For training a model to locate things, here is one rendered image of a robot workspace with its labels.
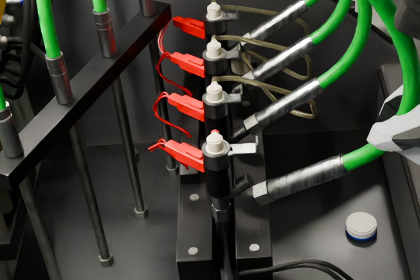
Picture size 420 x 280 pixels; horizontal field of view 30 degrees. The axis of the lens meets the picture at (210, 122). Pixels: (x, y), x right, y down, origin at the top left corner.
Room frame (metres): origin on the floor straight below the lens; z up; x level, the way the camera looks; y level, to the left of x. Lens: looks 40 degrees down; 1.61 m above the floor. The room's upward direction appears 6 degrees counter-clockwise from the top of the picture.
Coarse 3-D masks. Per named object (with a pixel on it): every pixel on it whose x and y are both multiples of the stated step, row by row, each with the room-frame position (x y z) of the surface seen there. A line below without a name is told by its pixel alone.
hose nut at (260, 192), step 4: (268, 180) 0.50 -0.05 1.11; (256, 184) 0.51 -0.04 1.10; (260, 184) 0.50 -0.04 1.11; (264, 184) 0.50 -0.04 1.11; (256, 188) 0.50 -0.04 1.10; (260, 188) 0.50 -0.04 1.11; (264, 188) 0.50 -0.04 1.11; (256, 192) 0.50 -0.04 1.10; (260, 192) 0.49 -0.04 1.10; (264, 192) 0.49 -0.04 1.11; (268, 192) 0.49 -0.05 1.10; (256, 196) 0.49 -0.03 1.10; (260, 196) 0.49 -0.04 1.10; (264, 196) 0.49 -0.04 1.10; (268, 196) 0.49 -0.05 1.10; (256, 200) 0.49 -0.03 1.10; (260, 200) 0.49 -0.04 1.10; (264, 200) 0.49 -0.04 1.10; (268, 200) 0.49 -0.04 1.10; (272, 200) 0.49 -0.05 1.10; (260, 204) 0.49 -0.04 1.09
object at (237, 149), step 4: (232, 144) 0.58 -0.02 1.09; (236, 144) 0.58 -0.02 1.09; (240, 144) 0.58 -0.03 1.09; (244, 144) 0.58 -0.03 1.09; (248, 144) 0.58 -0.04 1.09; (252, 144) 0.58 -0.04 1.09; (232, 148) 0.57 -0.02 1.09; (236, 148) 0.57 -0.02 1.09; (240, 148) 0.57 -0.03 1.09; (244, 148) 0.57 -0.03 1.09; (248, 148) 0.57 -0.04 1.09; (252, 148) 0.57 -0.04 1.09; (228, 152) 0.57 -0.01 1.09; (232, 152) 0.57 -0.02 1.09; (236, 152) 0.57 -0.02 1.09; (240, 152) 0.57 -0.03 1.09; (244, 152) 0.57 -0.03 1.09; (248, 152) 0.57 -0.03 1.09; (252, 152) 0.57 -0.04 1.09; (256, 152) 0.57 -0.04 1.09
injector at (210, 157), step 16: (208, 160) 0.56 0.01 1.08; (224, 160) 0.56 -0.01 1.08; (208, 176) 0.57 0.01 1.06; (224, 176) 0.56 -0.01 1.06; (208, 192) 0.57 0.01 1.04; (224, 192) 0.56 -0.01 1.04; (240, 192) 0.57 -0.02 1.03; (224, 208) 0.57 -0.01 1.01; (224, 224) 0.57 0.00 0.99; (224, 240) 0.57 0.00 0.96; (224, 256) 0.57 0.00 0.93; (224, 272) 0.57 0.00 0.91
